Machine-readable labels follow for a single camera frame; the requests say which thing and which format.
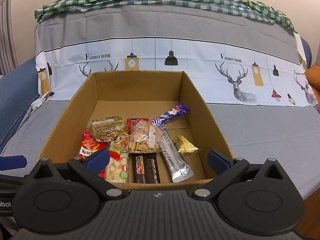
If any black gold snack pack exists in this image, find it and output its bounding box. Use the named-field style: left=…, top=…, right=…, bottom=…
left=133, top=153, right=161, bottom=184

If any round peanut brittle pack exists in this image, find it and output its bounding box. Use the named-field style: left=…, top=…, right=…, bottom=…
left=90, top=116, right=125, bottom=142

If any orange cushion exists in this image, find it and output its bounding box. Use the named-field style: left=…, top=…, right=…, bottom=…
left=304, top=64, right=320, bottom=92

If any green white sachima snack pack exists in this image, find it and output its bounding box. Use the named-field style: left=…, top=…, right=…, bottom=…
left=104, top=151, right=129, bottom=183

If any purple chocolate bar wrapper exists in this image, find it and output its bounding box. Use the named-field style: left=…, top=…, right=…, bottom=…
left=150, top=103, right=189, bottom=127

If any small yellow red snack packet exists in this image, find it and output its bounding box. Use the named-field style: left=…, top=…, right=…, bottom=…
left=109, top=132, right=130, bottom=160

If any green checkered cloth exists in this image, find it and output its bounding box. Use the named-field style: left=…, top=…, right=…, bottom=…
left=34, top=0, right=296, bottom=32

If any blue fabric sofa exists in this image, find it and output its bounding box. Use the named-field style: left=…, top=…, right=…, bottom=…
left=0, top=58, right=39, bottom=148

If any long red snack packet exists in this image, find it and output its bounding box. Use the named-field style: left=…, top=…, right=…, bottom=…
left=78, top=130, right=110, bottom=178

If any gold foil candy wrapper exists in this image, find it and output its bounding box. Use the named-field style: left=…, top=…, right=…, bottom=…
left=172, top=135, right=200, bottom=156

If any red foil snack packet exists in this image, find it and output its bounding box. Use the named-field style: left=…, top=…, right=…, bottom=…
left=127, top=118, right=149, bottom=134

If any silver foil snack bar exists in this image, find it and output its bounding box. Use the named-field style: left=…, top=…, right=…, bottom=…
left=159, top=129, right=194, bottom=183

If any brown cardboard box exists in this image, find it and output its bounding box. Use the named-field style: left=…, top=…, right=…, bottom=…
left=40, top=71, right=233, bottom=190

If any clear bag of crackers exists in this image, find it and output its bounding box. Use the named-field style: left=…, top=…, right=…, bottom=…
left=126, top=120, right=162, bottom=153

